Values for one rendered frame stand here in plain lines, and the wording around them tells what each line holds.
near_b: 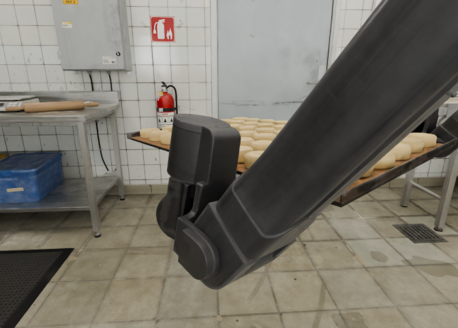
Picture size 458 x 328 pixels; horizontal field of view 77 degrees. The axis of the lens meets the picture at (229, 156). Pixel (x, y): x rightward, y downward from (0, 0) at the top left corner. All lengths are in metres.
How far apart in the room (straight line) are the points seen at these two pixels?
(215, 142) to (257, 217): 0.08
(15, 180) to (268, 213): 2.37
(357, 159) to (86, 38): 2.50
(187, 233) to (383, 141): 0.16
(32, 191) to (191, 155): 2.27
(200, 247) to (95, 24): 2.42
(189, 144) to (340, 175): 0.14
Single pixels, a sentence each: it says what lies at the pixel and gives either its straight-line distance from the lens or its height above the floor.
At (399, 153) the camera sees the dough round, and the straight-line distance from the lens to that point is 0.51.
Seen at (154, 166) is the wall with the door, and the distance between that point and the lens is 2.80.
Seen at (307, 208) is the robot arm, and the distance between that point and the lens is 0.19.
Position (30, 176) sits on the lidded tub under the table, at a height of 0.43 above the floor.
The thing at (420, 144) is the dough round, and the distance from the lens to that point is 0.57.
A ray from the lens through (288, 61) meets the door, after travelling 2.74.
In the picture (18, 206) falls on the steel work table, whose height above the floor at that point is 0.23.
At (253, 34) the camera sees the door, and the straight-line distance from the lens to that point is 2.69.
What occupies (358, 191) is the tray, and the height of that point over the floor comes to 1.02.
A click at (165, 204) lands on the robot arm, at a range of 0.30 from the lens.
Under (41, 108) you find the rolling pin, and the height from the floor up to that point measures 0.90.
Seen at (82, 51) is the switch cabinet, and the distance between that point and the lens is 2.61.
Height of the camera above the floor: 1.14
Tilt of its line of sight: 16 degrees down
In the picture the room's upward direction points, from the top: straight up
